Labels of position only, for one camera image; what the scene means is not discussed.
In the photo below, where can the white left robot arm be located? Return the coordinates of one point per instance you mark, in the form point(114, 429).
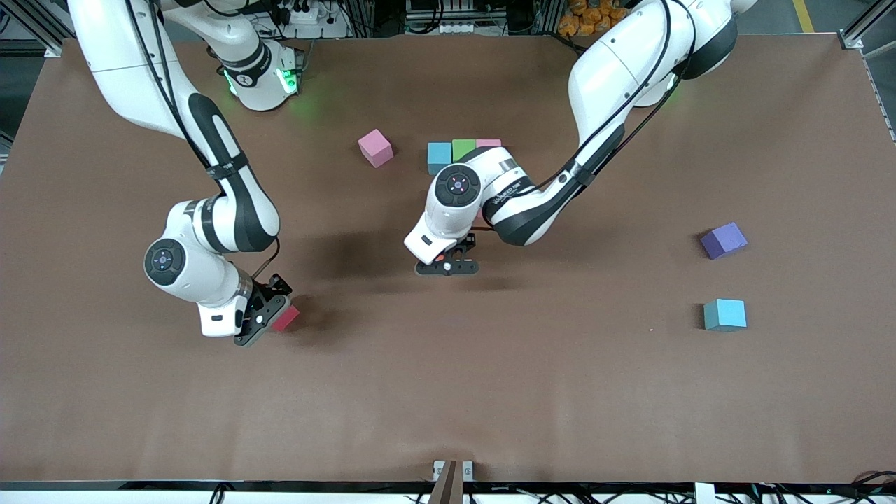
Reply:
point(458, 185)

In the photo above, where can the small white box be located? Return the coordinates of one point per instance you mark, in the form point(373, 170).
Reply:
point(705, 493)

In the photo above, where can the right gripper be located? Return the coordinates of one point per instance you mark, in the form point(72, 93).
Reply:
point(269, 289)

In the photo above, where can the pink foam cube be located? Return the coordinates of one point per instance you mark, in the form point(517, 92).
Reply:
point(488, 143)
point(376, 147)

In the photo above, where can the aluminium frame profile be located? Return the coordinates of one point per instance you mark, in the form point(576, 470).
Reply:
point(35, 21)
point(864, 28)

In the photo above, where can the purple foam cube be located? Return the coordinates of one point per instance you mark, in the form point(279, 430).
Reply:
point(724, 240)

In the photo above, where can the grey electronics unit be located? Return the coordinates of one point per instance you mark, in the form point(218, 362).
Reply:
point(448, 14)

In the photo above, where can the red foam cube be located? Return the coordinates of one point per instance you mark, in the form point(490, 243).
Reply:
point(288, 319)

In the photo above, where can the white power strip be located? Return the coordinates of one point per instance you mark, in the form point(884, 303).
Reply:
point(301, 14)

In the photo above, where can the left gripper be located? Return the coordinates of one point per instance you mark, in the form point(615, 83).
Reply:
point(467, 243)

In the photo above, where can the paper table cover sheet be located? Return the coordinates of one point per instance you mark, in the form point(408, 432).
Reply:
point(448, 385)

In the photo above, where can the green foam cube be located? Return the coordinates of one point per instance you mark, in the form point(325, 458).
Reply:
point(462, 148)

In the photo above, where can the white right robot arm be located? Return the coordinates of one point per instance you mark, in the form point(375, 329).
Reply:
point(164, 261)

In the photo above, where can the blue foam cube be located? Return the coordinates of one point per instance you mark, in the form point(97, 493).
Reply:
point(437, 157)
point(725, 314)

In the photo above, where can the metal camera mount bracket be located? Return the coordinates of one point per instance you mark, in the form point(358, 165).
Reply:
point(453, 479)

